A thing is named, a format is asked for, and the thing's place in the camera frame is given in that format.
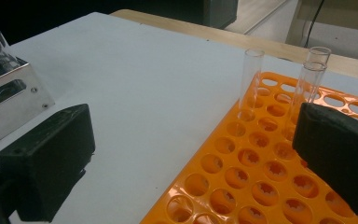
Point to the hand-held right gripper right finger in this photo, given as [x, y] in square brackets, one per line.
[338, 155]

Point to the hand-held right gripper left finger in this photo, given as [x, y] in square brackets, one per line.
[46, 161]

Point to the metal test tube rack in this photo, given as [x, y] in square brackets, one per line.
[12, 105]

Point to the orange plastic test tube rack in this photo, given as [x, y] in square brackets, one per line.
[251, 186]

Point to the black cabinet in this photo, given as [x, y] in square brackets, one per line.
[152, 9]

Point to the grey cabinet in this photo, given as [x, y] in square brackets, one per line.
[220, 12]

